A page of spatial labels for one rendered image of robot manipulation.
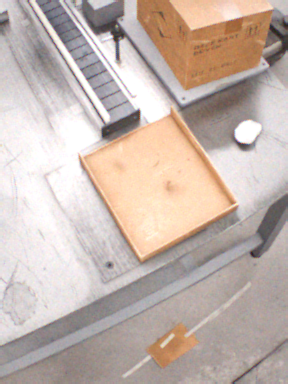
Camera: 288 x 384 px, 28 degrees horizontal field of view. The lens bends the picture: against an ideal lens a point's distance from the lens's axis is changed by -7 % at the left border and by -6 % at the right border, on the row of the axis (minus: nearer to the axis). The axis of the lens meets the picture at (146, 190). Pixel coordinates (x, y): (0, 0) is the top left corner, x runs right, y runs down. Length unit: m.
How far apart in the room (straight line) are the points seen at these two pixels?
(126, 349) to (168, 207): 0.87
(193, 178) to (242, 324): 0.90
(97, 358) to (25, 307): 0.84
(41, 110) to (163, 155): 0.34
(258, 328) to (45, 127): 1.15
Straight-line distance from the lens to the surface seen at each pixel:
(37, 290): 1.36
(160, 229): 1.38
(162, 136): 1.48
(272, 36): 2.53
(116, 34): 1.50
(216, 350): 2.17
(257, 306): 2.22
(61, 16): 1.68
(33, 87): 1.59
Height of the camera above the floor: 2.13
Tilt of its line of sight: 66 degrees down
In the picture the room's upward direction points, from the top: 3 degrees clockwise
